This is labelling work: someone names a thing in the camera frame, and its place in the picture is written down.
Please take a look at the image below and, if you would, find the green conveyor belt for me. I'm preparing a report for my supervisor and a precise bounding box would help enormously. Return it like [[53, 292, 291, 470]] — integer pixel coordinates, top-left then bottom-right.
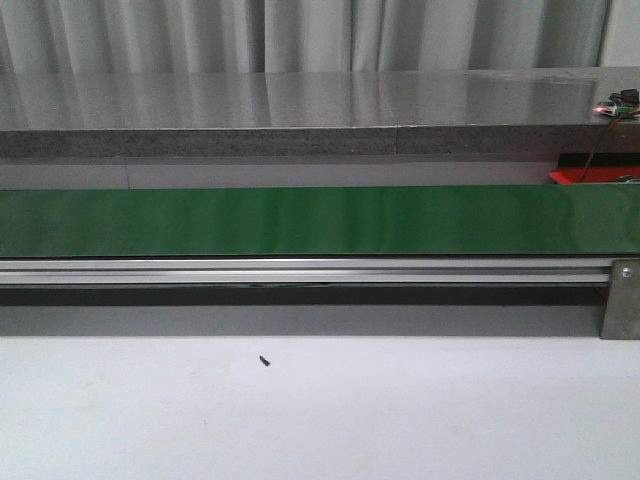
[[1, 184, 639, 258]]

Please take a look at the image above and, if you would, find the grey stone counter slab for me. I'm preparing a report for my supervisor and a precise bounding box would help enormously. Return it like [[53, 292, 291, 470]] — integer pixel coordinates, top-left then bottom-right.
[[1, 67, 639, 158]]

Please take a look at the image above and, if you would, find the red plastic tray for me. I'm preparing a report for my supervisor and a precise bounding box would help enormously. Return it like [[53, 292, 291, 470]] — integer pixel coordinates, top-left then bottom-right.
[[549, 166, 639, 185]]

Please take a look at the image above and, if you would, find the grey pleated curtain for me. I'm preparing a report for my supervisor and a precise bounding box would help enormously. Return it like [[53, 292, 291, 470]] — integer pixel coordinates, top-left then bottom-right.
[[1, 1, 611, 74]]

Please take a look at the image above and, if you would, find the small green circuit board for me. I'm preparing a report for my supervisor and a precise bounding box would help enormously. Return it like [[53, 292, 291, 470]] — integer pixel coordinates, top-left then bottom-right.
[[593, 89, 639, 118]]

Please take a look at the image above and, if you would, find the aluminium conveyor side rail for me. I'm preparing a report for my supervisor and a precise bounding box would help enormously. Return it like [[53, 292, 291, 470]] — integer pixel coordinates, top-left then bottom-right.
[[1, 257, 613, 286]]

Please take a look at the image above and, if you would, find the steel conveyor support bracket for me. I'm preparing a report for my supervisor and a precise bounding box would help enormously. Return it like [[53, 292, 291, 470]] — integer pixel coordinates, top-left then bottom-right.
[[600, 259, 640, 340]]

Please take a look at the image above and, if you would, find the red and black wire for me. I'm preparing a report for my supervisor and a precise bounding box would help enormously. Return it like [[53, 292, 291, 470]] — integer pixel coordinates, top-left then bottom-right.
[[579, 110, 624, 185]]

